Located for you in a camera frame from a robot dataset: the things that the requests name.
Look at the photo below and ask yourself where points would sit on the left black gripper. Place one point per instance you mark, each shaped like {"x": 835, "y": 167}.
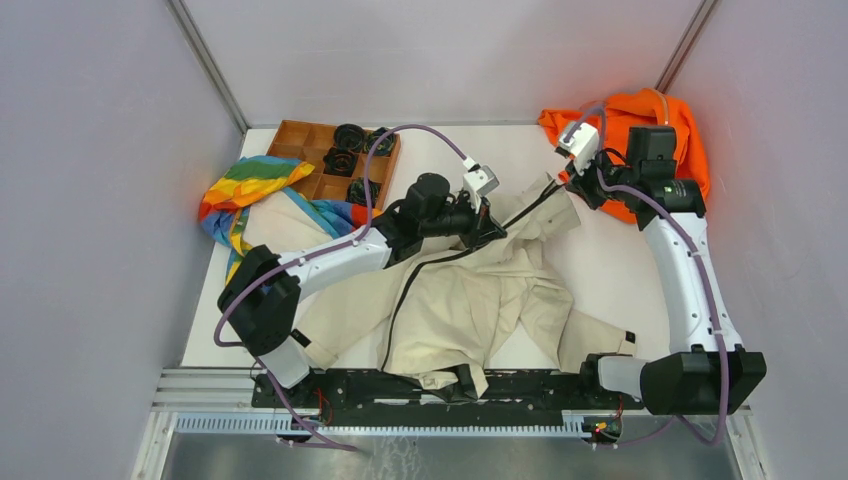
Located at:
{"x": 481, "y": 229}

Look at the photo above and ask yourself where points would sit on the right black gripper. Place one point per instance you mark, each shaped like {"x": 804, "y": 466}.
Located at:
{"x": 583, "y": 183}

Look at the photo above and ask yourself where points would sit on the beige zip jacket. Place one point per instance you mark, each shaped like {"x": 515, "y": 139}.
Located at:
{"x": 446, "y": 313}

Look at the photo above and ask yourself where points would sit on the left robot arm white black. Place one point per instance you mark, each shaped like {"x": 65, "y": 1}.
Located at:
{"x": 260, "y": 301}

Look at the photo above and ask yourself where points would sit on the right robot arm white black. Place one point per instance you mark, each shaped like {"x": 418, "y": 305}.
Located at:
{"x": 708, "y": 371}

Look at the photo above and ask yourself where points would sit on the orange jacket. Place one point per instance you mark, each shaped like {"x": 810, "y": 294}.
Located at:
{"x": 646, "y": 107}

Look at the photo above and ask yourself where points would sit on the black rolled sock far right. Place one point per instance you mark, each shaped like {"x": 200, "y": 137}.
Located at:
{"x": 379, "y": 143}

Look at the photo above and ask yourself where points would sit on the black rolled sock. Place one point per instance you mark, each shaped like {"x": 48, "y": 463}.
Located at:
{"x": 340, "y": 162}
{"x": 379, "y": 143}
{"x": 349, "y": 137}
{"x": 358, "y": 194}

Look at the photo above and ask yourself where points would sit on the black rolled sock near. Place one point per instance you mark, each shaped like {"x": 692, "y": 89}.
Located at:
{"x": 358, "y": 194}

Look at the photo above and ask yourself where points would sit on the black rolled sock middle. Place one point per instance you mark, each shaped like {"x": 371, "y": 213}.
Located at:
{"x": 340, "y": 162}

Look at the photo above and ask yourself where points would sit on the black rolled sock far left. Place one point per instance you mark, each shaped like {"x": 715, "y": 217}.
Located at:
{"x": 349, "y": 137}

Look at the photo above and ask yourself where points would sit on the brown wooden compartment tray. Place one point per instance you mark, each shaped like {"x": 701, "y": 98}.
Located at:
{"x": 309, "y": 142}

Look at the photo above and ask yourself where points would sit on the rainbow striped garment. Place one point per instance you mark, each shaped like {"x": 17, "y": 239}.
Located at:
{"x": 255, "y": 203}

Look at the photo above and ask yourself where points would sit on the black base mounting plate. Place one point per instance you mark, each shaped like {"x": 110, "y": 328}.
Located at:
{"x": 518, "y": 398}

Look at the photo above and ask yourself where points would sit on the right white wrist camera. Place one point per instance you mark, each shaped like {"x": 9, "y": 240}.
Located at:
{"x": 578, "y": 144}

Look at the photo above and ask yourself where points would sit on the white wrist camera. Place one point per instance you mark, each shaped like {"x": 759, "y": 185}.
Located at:
{"x": 478, "y": 181}
{"x": 578, "y": 144}

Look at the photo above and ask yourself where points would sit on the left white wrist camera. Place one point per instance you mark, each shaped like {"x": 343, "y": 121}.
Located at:
{"x": 478, "y": 181}

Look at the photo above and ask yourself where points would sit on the aluminium frame rail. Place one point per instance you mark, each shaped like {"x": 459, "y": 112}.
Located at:
{"x": 243, "y": 401}

